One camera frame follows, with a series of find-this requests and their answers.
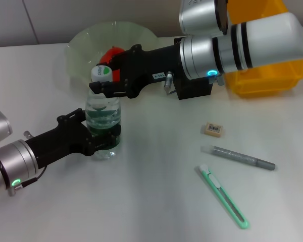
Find silver right gripper cable plug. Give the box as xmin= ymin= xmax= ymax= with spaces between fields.
xmin=163 ymin=71 xmax=177 ymax=96

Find clear green-label water bottle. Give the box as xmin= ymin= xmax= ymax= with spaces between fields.
xmin=85 ymin=65 xmax=124 ymax=161

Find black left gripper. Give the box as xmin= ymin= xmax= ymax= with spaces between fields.
xmin=24 ymin=108 xmax=123 ymax=169

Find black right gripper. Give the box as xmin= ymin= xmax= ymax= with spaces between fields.
xmin=88 ymin=44 xmax=187 ymax=99

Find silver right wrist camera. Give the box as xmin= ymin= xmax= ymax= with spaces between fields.
xmin=178 ymin=0 xmax=231 ymax=36

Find yellow plastic bin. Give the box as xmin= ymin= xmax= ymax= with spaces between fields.
xmin=224 ymin=0 xmax=303 ymax=98

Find black mesh pen holder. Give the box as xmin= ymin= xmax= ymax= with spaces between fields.
xmin=170 ymin=37 xmax=215 ymax=101

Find beige eraser with barcode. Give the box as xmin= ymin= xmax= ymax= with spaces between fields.
xmin=201 ymin=122 xmax=223 ymax=138

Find pale green wavy fruit plate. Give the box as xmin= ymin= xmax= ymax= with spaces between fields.
xmin=65 ymin=21 xmax=160 ymax=102

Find green utility knife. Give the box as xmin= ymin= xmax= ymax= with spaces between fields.
xmin=198 ymin=163 xmax=250 ymax=230

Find grey marker pen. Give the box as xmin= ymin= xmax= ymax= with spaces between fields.
xmin=200 ymin=145 xmax=276 ymax=171

